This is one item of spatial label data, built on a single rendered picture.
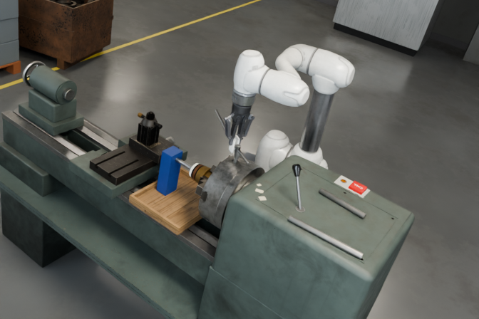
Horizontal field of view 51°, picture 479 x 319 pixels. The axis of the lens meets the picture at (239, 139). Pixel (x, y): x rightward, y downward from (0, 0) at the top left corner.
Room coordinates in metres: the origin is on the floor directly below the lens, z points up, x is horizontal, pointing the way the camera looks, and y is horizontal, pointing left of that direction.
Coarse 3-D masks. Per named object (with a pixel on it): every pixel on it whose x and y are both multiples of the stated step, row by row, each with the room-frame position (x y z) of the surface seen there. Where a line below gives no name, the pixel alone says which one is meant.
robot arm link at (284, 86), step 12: (288, 48) 2.18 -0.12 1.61; (276, 60) 2.06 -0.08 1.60; (288, 60) 2.04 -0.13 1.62; (300, 60) 2.16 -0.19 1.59; (276, 72) 1.70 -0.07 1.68; (288, 72) 1.74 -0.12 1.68; (264, 84) 1.67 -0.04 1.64; (276, 84) 1.66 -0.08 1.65; (288, 84) 1.65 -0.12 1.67; (300, 84) 1.66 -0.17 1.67; (276, 96) 1.65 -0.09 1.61; (288, 96) 1.64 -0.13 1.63; (300, 96) 1.64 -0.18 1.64
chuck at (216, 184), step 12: (240, 156) 1.82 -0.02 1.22; (216, 168) 1.70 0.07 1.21; (228, 168) 1.70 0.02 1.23; (240, 168) 1.71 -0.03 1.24; (216, 180) 1.66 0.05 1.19; (228, 180) 1.65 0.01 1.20; (216, 192) 1.62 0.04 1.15; (204, 204) 1.62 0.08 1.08; (216, 204) 1.60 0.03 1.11; (204, 216) 1.64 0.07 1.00
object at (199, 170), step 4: (200, 164) 1.85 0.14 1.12; (196, 168) 1.82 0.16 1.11; (200, 168) 1.82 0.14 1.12; (204, 168) 1.82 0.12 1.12; (208, 168) 1.83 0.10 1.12; (192, 172) 1.81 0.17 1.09; (196, 172) 1.81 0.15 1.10; (200, 172) 1.80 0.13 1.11; (204, 172) 1.79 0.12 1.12; (208, 172) 1.81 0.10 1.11; (192, 176) 1.80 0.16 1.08; (196, 176) 1.79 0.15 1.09; (200, 176) 1.79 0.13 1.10; (208, 176) 1.79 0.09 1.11; (196, 180) 1.79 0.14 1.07
